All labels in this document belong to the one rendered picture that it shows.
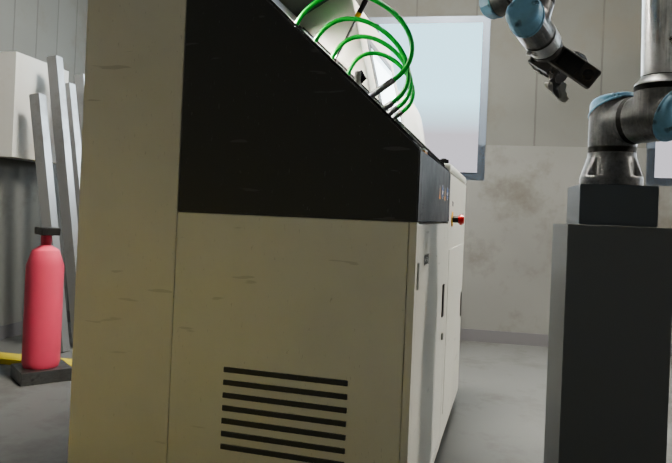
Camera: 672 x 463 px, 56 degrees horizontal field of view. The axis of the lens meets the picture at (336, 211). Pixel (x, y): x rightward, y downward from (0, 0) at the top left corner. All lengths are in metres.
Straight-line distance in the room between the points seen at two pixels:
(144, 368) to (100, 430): 0.20
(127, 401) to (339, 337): 0.57
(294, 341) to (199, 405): 0.29
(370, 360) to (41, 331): 1.98
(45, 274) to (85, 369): 1.39
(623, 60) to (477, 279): 1.69
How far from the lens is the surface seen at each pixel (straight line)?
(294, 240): 1.45
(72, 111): 4.03
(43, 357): 3.16
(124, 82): 1.69
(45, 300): 3.11
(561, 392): 1.68
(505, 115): 4.38
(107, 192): 1.68
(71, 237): 3.82
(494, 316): 4.35
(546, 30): 1.44
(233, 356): 1.54
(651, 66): 1.68
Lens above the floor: 0.80
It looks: level
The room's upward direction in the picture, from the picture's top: 2 degrees clockwise
